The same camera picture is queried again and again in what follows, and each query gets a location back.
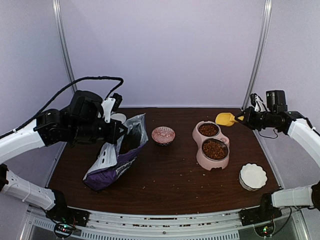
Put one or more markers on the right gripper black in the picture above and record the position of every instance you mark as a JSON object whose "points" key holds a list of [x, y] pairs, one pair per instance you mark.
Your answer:
{"points": [[248, 117]]}

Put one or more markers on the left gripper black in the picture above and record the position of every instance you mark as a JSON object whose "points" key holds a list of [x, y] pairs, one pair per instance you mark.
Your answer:
{"points": [[113, 135]]}

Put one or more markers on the yellow plastic scoop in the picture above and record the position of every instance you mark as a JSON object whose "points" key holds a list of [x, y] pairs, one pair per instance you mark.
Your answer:
{"points": [[225, 119]]}

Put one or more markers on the purple pet food bag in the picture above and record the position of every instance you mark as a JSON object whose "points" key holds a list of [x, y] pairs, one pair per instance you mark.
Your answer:
{"points": [[114, 160]]}

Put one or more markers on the brown pet food kibble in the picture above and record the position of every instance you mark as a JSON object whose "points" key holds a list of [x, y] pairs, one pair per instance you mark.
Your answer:
{"points": [[212, 148]]}

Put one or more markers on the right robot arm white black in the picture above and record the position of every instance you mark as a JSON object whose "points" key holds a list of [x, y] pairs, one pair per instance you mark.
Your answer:
{"points": [[275, 114]]}

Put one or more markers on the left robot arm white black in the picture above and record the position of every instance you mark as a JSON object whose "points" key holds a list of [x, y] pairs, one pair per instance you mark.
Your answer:
{"points": [[86, 120]]}

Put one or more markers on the pink double pet feeder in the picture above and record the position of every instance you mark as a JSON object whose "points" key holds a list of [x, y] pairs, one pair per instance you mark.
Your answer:
{"points": [[203, 161]]}

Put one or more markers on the navy white ceramic bowl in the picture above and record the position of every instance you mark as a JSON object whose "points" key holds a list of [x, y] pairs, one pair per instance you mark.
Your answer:
{"points": [[118, 118]]}

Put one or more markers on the rear steel feeder bowl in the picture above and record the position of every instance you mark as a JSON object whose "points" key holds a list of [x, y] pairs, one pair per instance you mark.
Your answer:
{"points": [[208, 129]]}

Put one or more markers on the steel feeder bowl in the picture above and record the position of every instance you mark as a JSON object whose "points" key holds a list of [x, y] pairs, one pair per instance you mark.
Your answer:
{"points": [[215, 149], [208, 129]]}

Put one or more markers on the front steel feeder bowl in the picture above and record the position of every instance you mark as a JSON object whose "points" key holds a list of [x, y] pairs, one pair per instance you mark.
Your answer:
{"points": [[215, 149]]}

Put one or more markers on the red patterned small bowl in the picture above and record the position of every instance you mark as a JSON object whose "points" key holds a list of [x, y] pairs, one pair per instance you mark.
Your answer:
{"points": [[163, 135]]}

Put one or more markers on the white scalloped ceramic bowl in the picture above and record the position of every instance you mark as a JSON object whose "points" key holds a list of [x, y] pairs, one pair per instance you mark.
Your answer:
{"points": [[252, 177]]}

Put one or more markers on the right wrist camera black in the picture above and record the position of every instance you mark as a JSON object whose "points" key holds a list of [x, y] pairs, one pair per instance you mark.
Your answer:
{"points": [[257, 103]]}

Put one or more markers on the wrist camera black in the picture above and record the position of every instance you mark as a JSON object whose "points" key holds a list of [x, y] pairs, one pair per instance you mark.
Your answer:
{"points": [[110, 105], [257, 103]]}

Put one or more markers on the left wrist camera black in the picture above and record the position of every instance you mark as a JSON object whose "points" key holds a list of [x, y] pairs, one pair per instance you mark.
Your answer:
{"points": [[110, 105]]}

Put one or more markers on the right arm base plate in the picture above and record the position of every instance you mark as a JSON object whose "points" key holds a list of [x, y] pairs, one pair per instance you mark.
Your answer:
{"points": [[257, 215]]}

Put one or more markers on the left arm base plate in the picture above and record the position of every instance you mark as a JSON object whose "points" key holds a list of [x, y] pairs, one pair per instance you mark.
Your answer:
{"points": [[68, 215]]}

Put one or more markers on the front aluminium rail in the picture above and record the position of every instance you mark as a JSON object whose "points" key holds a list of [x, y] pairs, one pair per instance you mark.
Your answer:
{"points": [[219, 219]]}

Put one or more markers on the right aluminium frame post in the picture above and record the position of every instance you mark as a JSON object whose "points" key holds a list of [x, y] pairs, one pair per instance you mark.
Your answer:
{"points": [[264, 30]]}

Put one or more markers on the aluminium frame post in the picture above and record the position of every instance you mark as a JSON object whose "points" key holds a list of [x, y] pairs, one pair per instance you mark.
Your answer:
{"points": [[62, 38], [264, 30]]}

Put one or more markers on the left aluminium frame post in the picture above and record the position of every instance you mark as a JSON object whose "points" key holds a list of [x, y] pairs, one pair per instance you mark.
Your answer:
{"points": [[62, 38]]}

